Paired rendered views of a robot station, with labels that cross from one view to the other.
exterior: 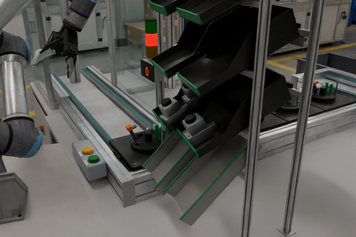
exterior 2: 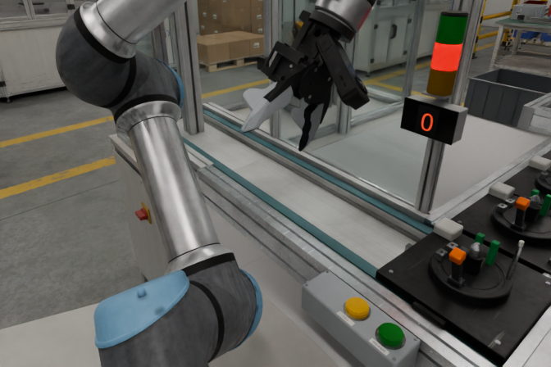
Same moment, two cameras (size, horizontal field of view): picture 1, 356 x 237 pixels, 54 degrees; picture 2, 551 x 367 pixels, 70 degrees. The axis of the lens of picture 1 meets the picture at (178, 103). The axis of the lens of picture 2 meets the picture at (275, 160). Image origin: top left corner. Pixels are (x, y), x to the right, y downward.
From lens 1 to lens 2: 91 cm
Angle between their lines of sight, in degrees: 9
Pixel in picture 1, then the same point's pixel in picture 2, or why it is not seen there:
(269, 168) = not seen: outside the picture
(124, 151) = (436, 301)
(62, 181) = not seen: outside the picture
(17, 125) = (217, 281)
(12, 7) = not seen: outside the picture
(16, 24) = (35, 41)
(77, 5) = not seen: outside the picture
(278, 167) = not seen: outside the picture
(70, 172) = (306, 349)
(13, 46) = (156, 81)
